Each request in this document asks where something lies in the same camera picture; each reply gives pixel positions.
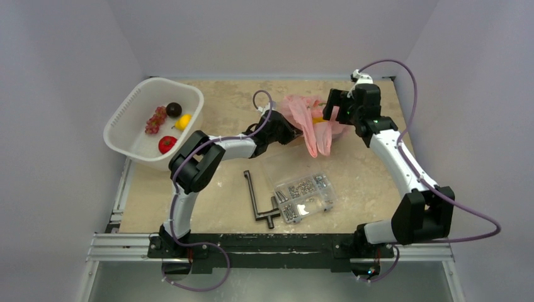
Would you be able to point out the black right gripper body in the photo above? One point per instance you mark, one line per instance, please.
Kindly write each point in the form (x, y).
(335, 104)

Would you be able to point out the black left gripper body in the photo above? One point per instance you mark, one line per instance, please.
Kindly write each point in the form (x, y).
(281, 134)

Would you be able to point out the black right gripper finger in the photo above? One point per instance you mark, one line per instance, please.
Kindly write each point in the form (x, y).
(342, 115)
(337, 98)

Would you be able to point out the pink plastic bag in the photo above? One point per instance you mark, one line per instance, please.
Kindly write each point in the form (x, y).
(300, 110)

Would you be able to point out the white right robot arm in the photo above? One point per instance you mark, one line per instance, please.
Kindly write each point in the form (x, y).
(424, 212)

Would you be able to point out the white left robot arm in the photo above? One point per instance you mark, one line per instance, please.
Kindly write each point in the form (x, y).
(197, 160)

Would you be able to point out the yellow fake lemon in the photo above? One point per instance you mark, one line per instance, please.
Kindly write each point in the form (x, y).
(182, 122)

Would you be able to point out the dark brown fake fruit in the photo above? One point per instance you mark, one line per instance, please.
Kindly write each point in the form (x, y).
(174, 110)

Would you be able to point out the red fake tomato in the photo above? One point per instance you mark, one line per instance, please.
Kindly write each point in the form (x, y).
(166, 143)

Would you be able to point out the red fake grape bunch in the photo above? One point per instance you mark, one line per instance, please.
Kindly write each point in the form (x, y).
(158, 118)

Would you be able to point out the clear plastic screw box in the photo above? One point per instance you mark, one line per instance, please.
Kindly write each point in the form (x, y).
(301, 188)

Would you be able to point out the black metal crank tool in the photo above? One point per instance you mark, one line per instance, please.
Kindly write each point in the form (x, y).
(267, 216)

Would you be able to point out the white plastic basket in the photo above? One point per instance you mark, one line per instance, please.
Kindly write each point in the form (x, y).
(125, 130)

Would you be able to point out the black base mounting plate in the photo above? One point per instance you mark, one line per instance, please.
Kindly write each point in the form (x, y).
(337, 252)

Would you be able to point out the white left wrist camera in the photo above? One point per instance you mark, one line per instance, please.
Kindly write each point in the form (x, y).
(263, 109)

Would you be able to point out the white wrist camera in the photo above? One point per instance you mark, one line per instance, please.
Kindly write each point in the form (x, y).
(263, 109)
(358, 77)

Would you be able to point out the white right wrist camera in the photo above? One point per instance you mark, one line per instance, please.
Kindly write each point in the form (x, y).
(358, 77)

